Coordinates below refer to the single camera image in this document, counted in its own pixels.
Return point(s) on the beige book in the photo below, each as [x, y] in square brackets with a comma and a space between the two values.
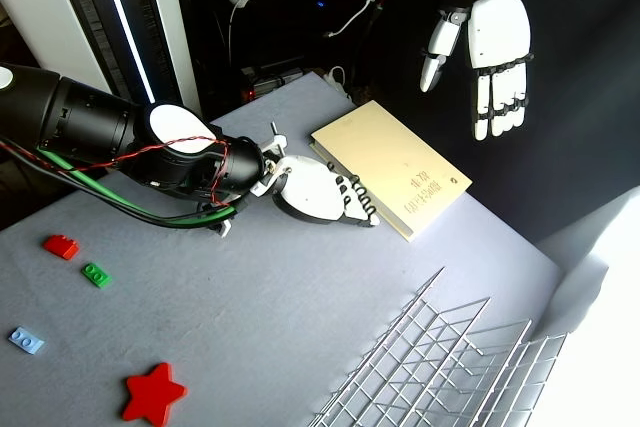
[380, 157]

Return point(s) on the silver box with red light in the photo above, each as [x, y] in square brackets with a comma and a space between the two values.
[272, 82]

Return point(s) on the grey table cloth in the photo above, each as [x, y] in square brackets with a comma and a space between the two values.
[250, 297]

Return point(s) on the green toy brick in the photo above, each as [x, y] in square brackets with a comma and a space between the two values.
[96, 275]

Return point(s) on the red toy brick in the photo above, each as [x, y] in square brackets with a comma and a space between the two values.
[61, 247]

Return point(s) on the red star block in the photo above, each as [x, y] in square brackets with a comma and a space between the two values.
[152, 392]

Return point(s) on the black backdrop curtain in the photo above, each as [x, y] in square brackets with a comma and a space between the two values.
[575, 147]

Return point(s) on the light blue toy brick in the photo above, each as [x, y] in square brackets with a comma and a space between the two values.
[26, 340]

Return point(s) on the white cabinet with light strip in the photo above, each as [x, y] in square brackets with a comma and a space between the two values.
[30, 7]

